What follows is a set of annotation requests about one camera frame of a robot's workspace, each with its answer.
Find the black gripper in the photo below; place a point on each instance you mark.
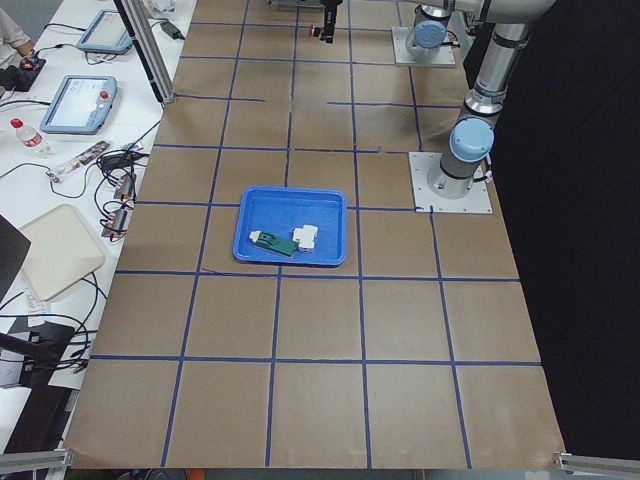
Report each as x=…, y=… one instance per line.
x=329, y=14

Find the red emergency push button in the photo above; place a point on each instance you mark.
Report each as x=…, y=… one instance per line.
x=315, y=31

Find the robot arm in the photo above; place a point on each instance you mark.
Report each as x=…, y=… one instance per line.
x=472, y=136
x=428, y=42

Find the black power adapter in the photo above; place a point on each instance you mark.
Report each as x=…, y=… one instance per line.
x=171, y=30

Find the blue plastic tray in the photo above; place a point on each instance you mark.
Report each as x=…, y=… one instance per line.
x=281, y=209

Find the white circuit breaker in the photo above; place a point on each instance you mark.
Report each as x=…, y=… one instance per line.
x=305, y=237

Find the far teach pendant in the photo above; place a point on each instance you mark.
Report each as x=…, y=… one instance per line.
x=106, y=34

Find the teach pendant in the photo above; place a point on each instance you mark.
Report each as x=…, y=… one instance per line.
x=106, y=34
x=81, y=105

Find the near teach pendant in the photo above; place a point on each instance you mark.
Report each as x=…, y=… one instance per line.
x=81, y=105

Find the plastic water bottle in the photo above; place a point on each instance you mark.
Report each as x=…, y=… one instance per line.
x=31, y=139

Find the beige plastic tray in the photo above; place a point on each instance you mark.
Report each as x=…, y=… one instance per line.
x=63, y=250

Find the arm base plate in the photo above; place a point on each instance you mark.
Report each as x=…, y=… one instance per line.
x=407, y=52
x=435, y=192

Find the aluminium frame post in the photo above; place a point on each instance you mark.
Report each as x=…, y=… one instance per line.
x=139, y=30

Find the green limit switch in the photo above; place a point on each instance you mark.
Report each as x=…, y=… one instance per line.
x=273, y=243

